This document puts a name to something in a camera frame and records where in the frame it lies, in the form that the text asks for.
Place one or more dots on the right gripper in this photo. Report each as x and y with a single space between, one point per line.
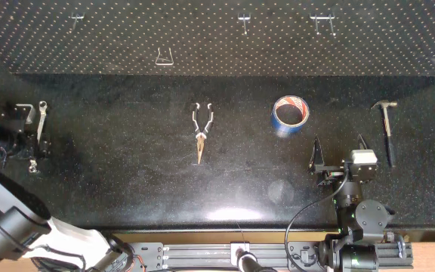
361 173

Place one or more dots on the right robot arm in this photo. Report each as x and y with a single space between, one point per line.
364 219

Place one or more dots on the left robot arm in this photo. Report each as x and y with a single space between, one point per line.
10 211

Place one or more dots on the black pegboard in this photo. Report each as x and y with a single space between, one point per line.
217 41

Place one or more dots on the hammer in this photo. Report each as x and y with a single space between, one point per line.
387 126

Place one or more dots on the roll of blue tape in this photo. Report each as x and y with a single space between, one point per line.
282 124

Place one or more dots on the metal hook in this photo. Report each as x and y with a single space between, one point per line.
76 17
317 23
244 22
164 63

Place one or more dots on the pliers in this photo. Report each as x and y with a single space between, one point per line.
201 140

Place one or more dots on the wrench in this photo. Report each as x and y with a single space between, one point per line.
41 122

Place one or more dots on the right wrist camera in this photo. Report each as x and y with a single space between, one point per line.
363 156

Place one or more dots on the mounting rail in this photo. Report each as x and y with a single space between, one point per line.
202 255

